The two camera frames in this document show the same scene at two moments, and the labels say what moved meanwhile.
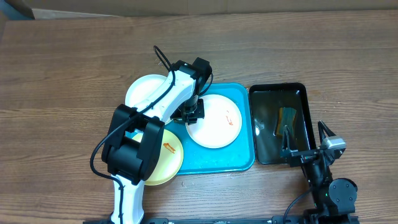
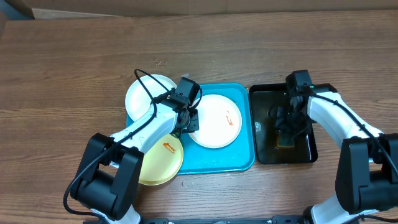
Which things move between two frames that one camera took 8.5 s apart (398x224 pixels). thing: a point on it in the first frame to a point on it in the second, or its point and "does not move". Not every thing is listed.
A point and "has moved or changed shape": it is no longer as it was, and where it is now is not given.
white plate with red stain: (221, 124) does not move
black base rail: (297, 219) does not move
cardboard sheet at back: (64, 9) does not move
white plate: (142, 86) does not move
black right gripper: (304, 157) to (283, 125)
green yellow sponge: (286, 117) has moved or changed shape
